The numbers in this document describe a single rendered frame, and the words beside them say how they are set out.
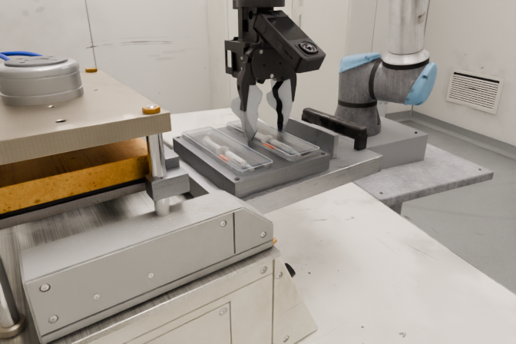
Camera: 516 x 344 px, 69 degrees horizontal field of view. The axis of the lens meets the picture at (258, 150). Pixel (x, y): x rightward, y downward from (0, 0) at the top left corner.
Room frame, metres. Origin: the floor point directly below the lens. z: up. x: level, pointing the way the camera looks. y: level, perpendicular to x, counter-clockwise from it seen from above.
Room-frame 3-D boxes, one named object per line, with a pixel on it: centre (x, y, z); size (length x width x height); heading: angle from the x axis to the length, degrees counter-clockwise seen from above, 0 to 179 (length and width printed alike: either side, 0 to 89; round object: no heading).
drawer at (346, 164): (0.58, -0.02, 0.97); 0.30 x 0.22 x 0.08; 124
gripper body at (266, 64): (0.60, 0.00, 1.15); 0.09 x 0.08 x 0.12; 34
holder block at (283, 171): (0.55, 0.02, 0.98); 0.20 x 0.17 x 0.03; 34
